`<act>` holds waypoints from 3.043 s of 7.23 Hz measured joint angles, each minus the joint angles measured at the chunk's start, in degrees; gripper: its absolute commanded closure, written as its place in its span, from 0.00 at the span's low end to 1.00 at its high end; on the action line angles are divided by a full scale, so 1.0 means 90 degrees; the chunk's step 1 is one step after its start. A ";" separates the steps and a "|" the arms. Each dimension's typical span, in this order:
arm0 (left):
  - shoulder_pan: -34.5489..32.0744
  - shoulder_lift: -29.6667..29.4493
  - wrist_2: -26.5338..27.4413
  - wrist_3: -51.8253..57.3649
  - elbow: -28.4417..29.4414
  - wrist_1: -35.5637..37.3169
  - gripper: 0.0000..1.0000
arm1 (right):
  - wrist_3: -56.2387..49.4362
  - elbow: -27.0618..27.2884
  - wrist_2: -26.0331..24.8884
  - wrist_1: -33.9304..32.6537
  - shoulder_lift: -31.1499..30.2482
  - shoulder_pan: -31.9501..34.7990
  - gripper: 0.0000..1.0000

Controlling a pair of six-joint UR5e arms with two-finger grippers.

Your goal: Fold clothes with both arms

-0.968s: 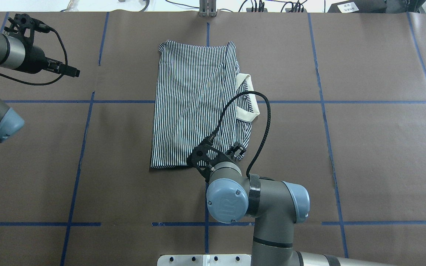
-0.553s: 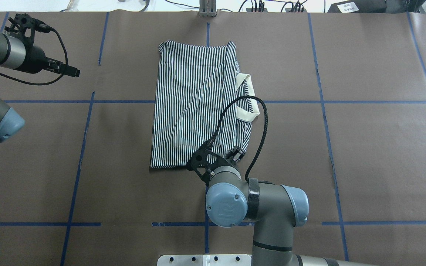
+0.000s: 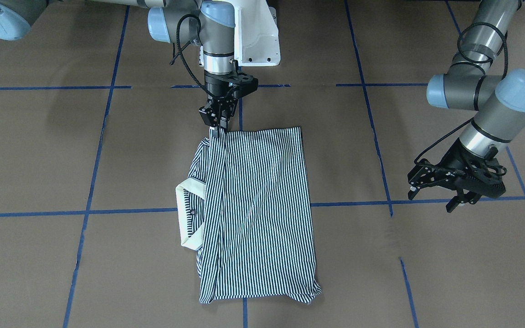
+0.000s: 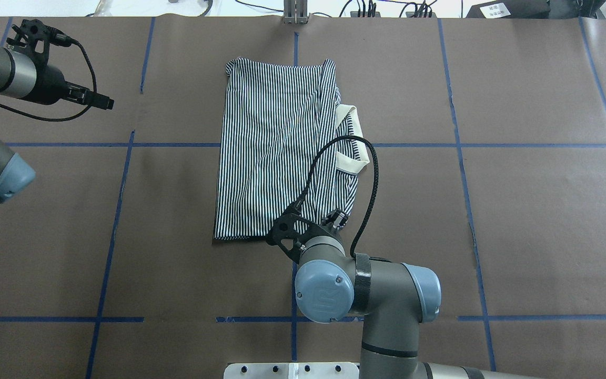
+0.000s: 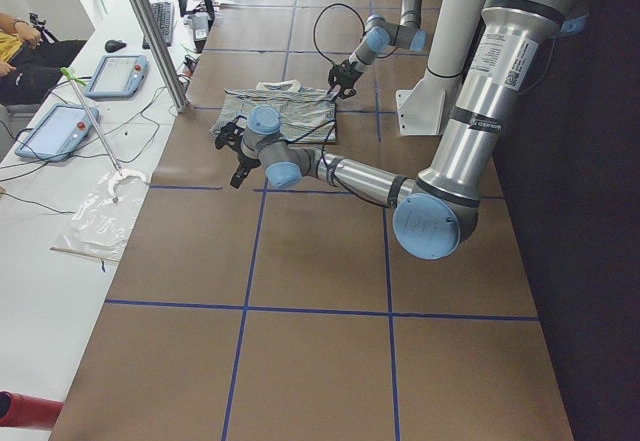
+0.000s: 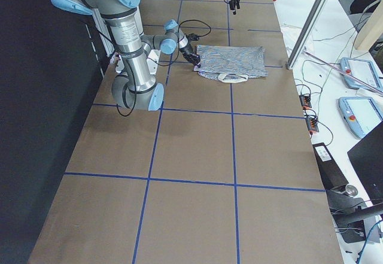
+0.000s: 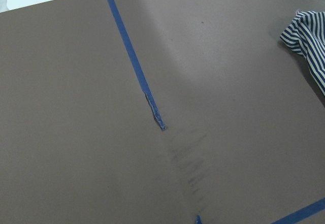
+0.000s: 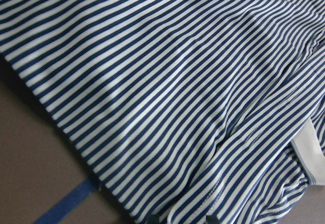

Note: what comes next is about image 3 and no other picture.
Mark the brown paper table cover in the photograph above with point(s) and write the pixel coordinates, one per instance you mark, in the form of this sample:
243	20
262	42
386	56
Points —
97	129

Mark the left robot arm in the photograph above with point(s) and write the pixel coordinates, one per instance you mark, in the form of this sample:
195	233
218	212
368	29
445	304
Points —
479	80

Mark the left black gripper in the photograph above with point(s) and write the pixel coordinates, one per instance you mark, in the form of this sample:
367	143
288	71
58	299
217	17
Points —
455	157

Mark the navy white striped polo shirt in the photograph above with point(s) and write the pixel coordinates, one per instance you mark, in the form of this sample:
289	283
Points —
245	210

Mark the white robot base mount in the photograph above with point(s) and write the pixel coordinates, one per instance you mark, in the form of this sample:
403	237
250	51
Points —
256	34

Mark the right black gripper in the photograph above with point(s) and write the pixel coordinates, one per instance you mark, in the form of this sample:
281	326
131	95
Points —
213	87

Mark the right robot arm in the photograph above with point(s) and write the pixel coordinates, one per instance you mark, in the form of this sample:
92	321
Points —
203	36

